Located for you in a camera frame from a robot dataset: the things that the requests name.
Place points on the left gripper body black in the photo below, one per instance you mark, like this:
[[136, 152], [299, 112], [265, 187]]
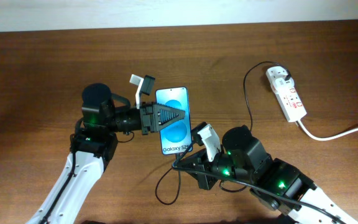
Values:
[[146, 123]]

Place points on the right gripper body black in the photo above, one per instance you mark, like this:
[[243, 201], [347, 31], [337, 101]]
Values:
[[216, 170]]

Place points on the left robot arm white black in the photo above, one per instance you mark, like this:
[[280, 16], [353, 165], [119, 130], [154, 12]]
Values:
[[93, 145]]

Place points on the white power strip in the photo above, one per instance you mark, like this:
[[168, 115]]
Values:
[[287, 96]]

